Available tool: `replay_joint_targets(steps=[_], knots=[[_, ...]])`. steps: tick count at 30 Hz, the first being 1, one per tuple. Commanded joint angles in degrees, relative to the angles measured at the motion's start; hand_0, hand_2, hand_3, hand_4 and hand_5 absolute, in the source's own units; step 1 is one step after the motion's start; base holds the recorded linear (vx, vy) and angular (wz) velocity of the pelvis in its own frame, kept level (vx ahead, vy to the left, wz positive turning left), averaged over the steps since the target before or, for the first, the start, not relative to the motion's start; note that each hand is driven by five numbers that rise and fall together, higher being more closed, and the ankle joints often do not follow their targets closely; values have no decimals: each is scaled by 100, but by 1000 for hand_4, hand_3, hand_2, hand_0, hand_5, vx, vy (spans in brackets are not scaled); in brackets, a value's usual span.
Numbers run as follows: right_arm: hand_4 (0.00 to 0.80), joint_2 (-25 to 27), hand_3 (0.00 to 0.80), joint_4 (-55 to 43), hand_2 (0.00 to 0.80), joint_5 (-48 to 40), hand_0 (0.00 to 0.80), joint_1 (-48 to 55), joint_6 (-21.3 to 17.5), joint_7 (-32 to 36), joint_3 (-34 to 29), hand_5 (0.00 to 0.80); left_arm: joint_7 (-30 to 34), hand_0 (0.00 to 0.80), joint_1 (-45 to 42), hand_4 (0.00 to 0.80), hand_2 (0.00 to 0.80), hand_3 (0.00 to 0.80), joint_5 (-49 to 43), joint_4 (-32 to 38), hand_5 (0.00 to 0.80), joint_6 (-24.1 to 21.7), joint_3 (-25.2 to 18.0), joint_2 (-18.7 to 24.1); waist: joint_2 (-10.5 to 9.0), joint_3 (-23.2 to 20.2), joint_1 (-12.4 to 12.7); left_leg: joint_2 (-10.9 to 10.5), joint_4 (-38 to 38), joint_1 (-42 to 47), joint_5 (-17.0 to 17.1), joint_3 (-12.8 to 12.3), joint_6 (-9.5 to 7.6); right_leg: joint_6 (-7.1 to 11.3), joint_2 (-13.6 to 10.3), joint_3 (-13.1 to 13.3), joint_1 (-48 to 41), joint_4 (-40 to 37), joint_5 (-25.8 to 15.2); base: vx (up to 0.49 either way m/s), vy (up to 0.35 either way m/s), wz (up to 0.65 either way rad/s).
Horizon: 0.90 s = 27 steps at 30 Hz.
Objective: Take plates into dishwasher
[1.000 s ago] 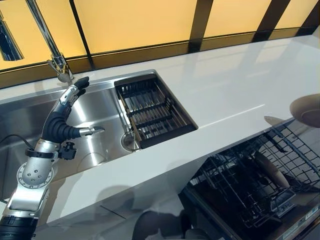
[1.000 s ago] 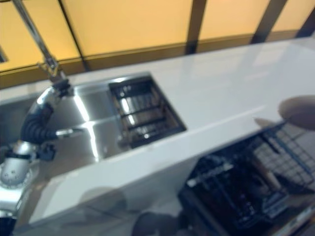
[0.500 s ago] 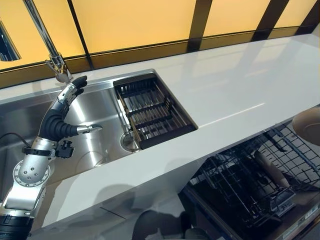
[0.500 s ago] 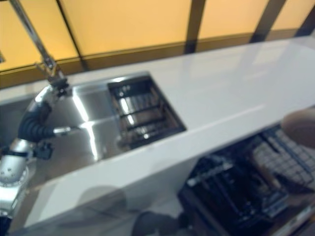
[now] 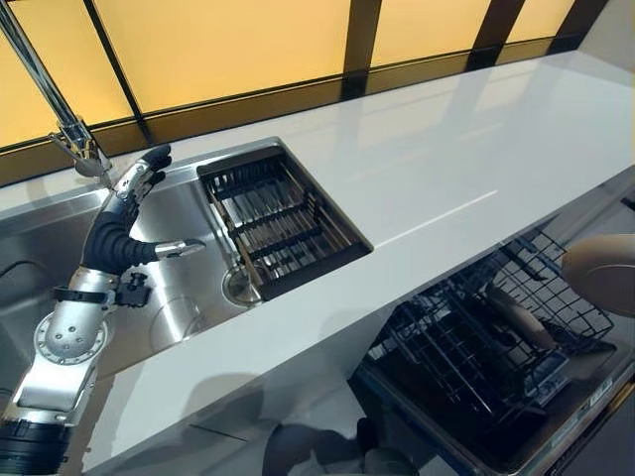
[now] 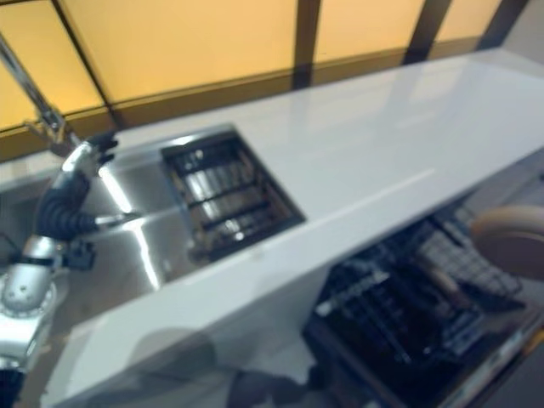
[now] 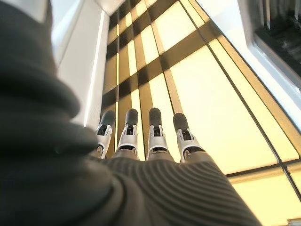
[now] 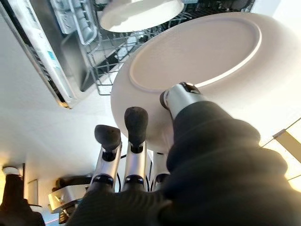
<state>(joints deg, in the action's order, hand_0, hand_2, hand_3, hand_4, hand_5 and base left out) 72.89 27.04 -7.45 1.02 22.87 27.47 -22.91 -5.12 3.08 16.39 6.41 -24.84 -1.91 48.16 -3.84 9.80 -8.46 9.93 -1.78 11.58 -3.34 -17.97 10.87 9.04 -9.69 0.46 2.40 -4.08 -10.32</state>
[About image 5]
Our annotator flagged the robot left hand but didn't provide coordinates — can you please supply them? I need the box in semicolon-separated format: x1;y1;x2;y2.
81;144;207;277

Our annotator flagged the large cream plate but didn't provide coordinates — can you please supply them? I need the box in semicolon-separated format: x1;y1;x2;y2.
488;287;563;352

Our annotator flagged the small cream plate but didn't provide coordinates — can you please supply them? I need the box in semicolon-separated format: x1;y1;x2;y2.
564;234;635;304

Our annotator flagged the black built-in dishwasher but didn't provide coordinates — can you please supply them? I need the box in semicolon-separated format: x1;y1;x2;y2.
346;195;635;476

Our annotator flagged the stainless steel sink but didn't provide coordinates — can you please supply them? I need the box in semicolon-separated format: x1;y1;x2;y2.
0;136;374;383

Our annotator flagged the round sink drain strainer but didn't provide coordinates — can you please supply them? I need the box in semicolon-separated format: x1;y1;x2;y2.
221;265;263;305

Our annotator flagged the chrome pull-down faucet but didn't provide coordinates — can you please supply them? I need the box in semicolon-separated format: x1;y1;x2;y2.
0;0;113;188

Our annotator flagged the black sink dish rack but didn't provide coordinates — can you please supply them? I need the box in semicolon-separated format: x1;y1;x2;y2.
196;145;373;302

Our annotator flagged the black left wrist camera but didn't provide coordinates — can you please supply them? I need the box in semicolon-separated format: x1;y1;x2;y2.
116;270;152;309

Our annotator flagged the dishwasher wire rack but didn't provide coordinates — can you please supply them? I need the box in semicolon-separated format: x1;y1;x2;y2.
369;230;616;416

